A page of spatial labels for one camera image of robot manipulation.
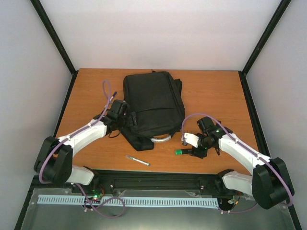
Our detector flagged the green black highlighter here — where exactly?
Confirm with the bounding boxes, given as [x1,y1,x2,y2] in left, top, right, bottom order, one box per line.
[175,149,192,155]

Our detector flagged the black student backpack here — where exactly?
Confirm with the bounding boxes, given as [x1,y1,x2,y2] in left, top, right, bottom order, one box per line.
[121,71,185,151]

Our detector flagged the silver pen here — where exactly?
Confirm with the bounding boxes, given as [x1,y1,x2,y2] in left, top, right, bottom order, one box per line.
[126,155,150,166]

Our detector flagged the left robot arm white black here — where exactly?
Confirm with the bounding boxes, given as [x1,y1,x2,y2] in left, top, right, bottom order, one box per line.
[34,100,136,193]

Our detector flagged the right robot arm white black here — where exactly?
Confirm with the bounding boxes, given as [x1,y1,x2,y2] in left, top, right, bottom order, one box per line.
[181,116,295,209]

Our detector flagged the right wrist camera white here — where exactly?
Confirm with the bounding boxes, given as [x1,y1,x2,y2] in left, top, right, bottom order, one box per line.
[181,133,200,148]

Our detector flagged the black aluminium rail base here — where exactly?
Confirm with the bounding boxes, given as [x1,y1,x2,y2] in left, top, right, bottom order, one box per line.
[31,169,288,199]

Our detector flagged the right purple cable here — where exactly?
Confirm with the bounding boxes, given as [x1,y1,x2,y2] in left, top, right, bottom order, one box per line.
[181,113,295,214]

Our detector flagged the light blue cable duct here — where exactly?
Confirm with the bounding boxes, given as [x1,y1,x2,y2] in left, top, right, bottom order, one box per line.
[37,195,219,208]

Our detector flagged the left black frame post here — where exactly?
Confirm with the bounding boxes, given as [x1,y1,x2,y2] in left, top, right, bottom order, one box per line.
[30,0,78,75]

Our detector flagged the black frame post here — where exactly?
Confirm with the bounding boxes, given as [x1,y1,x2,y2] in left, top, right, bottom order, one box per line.
[30,0,78,75]
[242,0,292,75]

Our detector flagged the right black frame post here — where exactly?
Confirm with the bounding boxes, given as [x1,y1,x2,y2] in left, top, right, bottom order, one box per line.
[242,0,292,75]

